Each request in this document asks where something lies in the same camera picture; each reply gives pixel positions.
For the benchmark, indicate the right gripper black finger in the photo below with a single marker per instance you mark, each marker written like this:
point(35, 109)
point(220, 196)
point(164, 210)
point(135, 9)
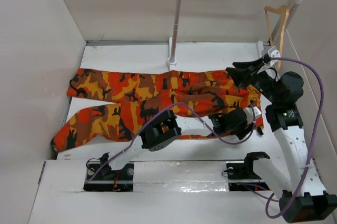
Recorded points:
point(242, 77)
point(251, 65)

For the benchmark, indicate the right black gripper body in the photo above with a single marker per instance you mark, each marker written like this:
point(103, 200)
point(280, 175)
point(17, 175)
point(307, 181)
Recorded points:
point(264, 83)

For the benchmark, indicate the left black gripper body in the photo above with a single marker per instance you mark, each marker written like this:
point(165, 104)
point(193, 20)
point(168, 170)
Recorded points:
point(243, 129)

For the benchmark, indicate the orange camouflage trousers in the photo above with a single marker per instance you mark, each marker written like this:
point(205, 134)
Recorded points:
point(131, 99)

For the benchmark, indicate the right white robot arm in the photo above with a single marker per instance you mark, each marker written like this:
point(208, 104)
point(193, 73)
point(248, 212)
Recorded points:
point(302, 197)

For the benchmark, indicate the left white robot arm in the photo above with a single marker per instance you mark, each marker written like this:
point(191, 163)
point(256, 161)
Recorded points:
point(167, 127)

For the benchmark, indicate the wooden clothes hanger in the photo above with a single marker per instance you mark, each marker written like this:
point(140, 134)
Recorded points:
point(276, 34)

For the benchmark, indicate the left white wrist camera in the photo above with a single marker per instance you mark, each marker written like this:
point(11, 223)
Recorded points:
point(252, 114)

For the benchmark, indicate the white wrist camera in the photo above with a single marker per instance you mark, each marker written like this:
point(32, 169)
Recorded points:
point(252, 114)
point(270, 56)

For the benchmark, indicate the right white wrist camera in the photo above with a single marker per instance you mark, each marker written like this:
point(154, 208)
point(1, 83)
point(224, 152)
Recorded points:
point(270, 56)

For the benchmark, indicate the black base rail with foil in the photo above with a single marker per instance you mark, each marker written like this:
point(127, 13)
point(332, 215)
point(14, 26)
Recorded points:
point(171, 176)

